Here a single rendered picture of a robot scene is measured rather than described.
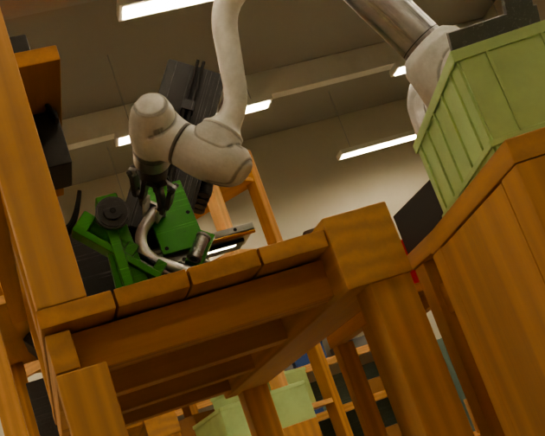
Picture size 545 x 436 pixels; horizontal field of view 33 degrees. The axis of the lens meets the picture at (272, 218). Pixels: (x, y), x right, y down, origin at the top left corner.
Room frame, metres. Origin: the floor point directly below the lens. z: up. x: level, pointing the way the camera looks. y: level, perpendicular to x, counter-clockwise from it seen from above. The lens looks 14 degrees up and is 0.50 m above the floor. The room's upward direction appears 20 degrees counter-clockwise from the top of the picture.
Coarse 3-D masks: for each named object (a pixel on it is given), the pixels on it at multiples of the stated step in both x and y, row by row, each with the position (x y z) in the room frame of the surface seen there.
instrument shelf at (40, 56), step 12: (36, 48) 1.87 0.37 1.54; (48, 48) 1.88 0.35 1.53; (24, 60) 1.86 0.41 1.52; (36, 60) 1.87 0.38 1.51; (48, 60) 1.88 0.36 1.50; (60, 60) 1.89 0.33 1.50; (24, 72) 1.89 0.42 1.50; (36, 72) 1.91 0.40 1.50; (48, 72) 1.93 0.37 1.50; (60, 72) 1.95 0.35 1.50; (24, 84) 1.94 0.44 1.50; (36, 84) 1.96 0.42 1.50; (48, 84) 1.98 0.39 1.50; (60, 84) 2.00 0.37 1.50; (36, 96) 2.02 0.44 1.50; (48, 96) 2.04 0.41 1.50; (60, 96) 2.06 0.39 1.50; (36, 108) 2.08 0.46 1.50; (60, 108) 2.13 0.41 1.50; (60, 120) 2.20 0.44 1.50; (60, 192) 2.71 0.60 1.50
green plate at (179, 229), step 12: (180, 192) 2.30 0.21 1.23; (180, 204) 2.29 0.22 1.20; (168, 216) 2.27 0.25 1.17; (180, 216) 2.27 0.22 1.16; (192, 216) 2.28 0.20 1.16; (156, 228) 2.25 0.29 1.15; (168, 228) 2.25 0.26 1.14; (180, 228) 2.26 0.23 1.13; (192, 228) 2.27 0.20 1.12; (168, 240) 2.24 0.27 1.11; (180, 240) 2.25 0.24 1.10; (192, 240) 2.26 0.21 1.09; (168, 252) 2.23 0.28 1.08; (180, 252) 2.25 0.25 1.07
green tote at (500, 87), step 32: (512, 32) 1.25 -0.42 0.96; (544, 32) 1.25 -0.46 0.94; (448, 64) 1.27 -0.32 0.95; (480, 64) 1.25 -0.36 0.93; (512, 64) 1.25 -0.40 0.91; (544, 64) 1.25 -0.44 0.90; (448, 96) 1.34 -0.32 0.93; (480, 96) 1.24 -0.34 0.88; (512, 96) 1.25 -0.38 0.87; (544, 96) 1.25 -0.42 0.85; (448, 128) 1.41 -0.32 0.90; (480, 128) 1.26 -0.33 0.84; (512, 128) 1.25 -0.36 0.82; (448, 160) 1.48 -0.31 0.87; (480, 160) 1.31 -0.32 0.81; (448, 192) 1.56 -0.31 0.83
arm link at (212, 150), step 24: (216, 0) 1.92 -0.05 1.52; (240, 0) 1.93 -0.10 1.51; (216, 24) 1.91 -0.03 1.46; (216, 48) 1.92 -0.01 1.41; (240, 48) 1.94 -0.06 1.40; (240, 72) 1.92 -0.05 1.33; (240, 96) 1.91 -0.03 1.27; (216, 120) 1.88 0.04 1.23; (240, 120) 1.92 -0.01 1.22; (192, 144) 1.87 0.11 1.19; (216, 144) 1.87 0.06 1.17; (240, 144) 1.92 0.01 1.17; (192, 168) 1.89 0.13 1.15; (216, 168) 1.88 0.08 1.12; (240, 168) 1.89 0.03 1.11
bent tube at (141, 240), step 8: (152, 208) 2.23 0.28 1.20; (144, 216) 2.22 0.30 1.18; (152, 216) 2.22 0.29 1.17; (144, 224) 2.21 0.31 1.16; (152, 224) 2.23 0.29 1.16; (136, 232) 2.20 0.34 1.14; (144, 232) 2.20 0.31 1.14; (136, 240) 2.19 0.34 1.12; (144, 240) 2.19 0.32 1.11; (144, 248) 2.18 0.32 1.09; (152, 256) 2.18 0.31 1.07; (160, 256) 2.19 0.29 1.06; (168, 264) 2.18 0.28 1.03; (176, 264) 2.19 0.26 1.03
